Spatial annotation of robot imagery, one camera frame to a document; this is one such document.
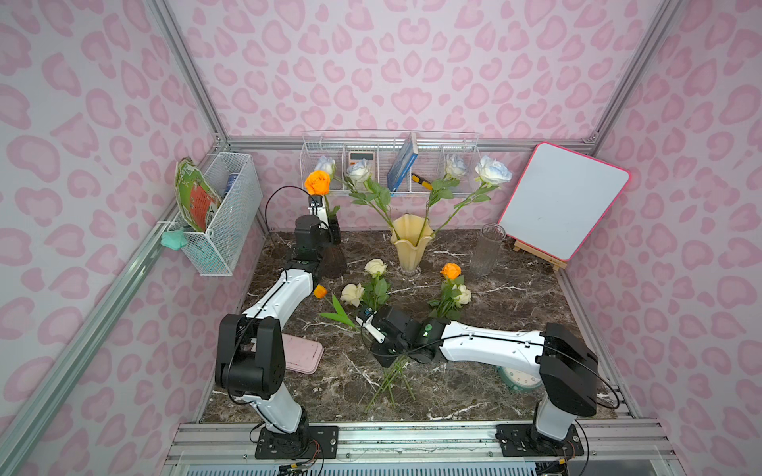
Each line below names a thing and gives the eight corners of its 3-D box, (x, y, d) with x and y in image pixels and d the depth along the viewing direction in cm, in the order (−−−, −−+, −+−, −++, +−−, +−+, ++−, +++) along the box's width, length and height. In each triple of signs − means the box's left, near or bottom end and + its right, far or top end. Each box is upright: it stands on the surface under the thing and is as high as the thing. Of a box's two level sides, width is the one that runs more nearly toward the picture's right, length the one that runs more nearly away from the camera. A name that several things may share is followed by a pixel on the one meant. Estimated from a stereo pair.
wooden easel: (510, 250, 116) (514, 243, 112) (512, 247, 117) (516, 239, 113) (561, 273, 108) (566, 266, 105) (562, 270, 109) (568, 262, 106)
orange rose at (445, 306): (424, 316, 98) (425, 310, 94) (437, 266, 111) (438, 259, 108) (455, 324, 96) (457, 318, 92) (465, 273, 109) (467, 266, 106)
